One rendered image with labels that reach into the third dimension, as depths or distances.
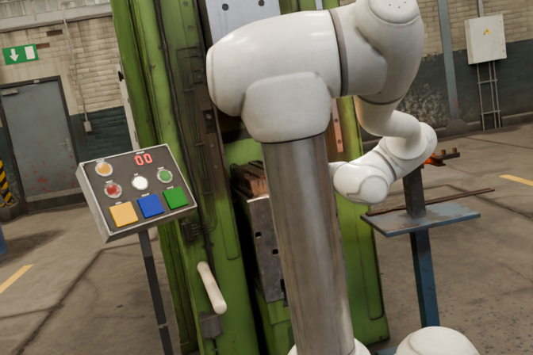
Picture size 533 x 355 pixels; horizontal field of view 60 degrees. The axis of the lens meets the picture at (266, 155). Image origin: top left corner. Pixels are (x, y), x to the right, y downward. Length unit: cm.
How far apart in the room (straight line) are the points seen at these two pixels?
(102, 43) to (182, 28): 611
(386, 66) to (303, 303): 38
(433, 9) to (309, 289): 813
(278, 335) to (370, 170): 112
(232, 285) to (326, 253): 146
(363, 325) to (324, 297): 173
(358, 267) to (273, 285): 53
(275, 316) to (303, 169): 141
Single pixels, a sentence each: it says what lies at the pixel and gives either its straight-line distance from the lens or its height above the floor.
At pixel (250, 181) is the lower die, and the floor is 98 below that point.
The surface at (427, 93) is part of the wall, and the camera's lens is 856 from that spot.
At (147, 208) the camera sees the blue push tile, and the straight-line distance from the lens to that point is 165.
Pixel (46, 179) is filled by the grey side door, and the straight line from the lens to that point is 847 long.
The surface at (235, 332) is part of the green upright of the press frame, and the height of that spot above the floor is 28.
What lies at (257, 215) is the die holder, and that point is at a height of 85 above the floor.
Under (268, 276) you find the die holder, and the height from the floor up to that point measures 58.
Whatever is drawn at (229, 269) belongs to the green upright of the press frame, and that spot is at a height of 58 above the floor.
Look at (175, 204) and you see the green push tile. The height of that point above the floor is 99.
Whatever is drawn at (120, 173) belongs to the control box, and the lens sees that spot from 170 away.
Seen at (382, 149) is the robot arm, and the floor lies 114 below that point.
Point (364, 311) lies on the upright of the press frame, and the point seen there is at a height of 19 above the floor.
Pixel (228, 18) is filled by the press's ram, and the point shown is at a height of 164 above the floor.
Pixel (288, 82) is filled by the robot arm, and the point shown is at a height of 134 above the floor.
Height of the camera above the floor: 133
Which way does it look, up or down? 8 degrees down
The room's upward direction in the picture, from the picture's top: 10 degrees counter-clockwise
